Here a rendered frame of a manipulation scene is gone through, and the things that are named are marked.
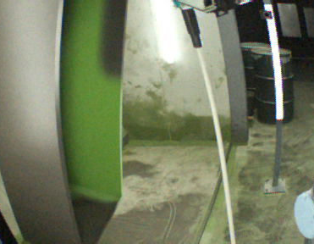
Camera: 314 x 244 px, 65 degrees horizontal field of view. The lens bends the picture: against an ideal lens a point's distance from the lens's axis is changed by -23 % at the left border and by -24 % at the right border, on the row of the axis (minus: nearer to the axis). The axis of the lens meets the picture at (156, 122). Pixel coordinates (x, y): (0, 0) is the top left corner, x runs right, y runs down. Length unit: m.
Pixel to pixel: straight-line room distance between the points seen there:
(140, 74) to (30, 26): 2.37
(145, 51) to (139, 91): 0.44
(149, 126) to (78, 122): 1.77
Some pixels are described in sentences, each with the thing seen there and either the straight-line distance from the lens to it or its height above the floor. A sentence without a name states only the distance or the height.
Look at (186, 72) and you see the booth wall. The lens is 2.94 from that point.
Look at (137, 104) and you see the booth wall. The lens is 3.20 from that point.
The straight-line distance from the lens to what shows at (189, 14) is 0.84.
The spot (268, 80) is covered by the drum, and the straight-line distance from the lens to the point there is 3.36.
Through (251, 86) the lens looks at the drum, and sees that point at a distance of 4.01.
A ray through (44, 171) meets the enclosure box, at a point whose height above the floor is 0.96.
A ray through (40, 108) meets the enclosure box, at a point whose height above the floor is 1.17.
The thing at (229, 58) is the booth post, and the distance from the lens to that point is 2.84.
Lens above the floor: 1.36
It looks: 20 degrees down
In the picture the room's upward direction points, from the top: 9 degrees counter-clockwise
